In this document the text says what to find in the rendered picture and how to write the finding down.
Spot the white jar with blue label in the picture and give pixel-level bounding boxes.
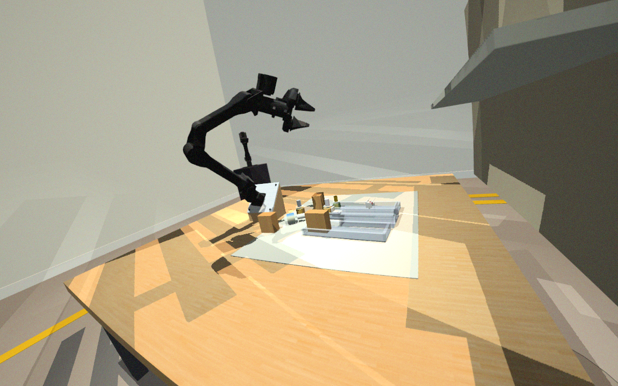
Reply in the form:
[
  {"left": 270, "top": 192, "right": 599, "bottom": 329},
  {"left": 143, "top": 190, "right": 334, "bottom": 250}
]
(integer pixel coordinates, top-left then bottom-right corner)
[{"left": 284, "top": 212, "right": 305, "bottom": 225}]

